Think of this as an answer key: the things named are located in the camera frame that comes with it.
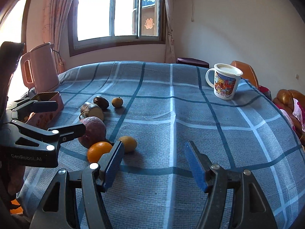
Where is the orange mandarin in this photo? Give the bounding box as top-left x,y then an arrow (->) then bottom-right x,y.
87,142 -> 112,163

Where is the purple round radish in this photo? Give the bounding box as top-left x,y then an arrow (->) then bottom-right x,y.
78,116 -> 107,148

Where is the pink metal tin box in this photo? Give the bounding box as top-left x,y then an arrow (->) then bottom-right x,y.
25,91 -> 64,129

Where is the pink electric kettle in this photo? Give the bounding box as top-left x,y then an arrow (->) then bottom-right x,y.
20,42 -> 59,93

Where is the small tan longan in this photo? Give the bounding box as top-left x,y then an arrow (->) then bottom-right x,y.
118,136 -> 137,153

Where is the dark water chestnut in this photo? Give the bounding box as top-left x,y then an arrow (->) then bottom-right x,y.
93,96 -> 109,111

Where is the small yellow longan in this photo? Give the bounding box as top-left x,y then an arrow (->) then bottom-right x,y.
112,97 -> 124,108

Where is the pink left curtain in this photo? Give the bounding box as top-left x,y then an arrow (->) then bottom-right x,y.
42,0 -> 73,73

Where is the pink curtain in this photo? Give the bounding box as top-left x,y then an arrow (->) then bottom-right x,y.
42,0 -> 73,73
165,0 -> 176,64

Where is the white cartoon enamel mug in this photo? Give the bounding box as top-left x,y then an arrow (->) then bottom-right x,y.
205,63 -> 243,100

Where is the brown leather sofa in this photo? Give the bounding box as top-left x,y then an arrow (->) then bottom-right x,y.
231,60 -> 304,146

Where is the pink floral cushion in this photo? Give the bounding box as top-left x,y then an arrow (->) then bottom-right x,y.
273,89 -> 304,139

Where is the dark purple round stool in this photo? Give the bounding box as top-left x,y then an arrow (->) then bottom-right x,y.
176,57 -> 209,68

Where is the pink right curtain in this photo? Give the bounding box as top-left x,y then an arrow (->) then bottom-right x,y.
165,0 -> 176,64

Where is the window with brown frame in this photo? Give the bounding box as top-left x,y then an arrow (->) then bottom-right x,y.
68,0 -> 166,56

